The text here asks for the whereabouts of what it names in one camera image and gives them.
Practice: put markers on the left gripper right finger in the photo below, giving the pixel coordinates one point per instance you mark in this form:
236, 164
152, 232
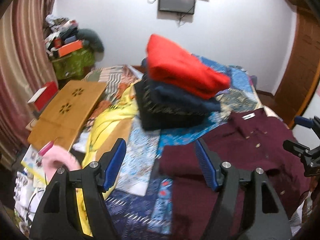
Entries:
222, 178

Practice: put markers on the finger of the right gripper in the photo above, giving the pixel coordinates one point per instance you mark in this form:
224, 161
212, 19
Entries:
306, 127

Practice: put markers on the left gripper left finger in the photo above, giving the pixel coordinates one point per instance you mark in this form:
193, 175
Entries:
97, 178

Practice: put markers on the maroon button shirt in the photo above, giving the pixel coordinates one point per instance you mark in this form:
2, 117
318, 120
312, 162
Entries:
248, 140

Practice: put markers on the clutter pile of clothes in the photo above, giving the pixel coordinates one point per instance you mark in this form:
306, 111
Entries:
65, 31

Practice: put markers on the wooden door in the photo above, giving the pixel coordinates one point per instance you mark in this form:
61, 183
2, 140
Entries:
301, 76

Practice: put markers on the blue patchwork quilt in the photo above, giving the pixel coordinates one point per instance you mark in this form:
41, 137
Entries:
150, 216

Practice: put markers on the pink fluffy slipper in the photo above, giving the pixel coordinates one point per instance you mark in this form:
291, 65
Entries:
54, 157

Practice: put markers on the wooden lap table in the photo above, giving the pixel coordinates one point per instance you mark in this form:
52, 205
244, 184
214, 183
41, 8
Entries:
63, 118

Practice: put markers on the yellow garment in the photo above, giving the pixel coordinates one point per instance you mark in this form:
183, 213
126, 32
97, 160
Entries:
112, 124

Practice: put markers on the black folded garment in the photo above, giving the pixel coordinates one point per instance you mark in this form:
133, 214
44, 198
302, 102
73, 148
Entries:
154, 121

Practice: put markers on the navy folded sweater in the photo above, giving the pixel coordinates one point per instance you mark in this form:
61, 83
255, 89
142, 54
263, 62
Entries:
159, 97

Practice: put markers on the red white box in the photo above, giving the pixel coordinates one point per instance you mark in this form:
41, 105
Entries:
43, 96

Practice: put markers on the green cloth covered box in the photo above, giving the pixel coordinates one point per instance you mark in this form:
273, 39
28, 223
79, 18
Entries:
73, 64

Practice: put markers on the red folded sweater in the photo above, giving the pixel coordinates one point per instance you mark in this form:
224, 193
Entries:
171, 64

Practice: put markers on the striped pink curtain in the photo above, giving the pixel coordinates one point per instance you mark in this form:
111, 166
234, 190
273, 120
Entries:
25, 67

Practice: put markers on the orange box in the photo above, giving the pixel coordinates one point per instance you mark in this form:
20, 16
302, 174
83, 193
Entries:
69, 48

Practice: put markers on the small wall monitor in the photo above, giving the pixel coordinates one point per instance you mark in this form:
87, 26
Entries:
178, 6

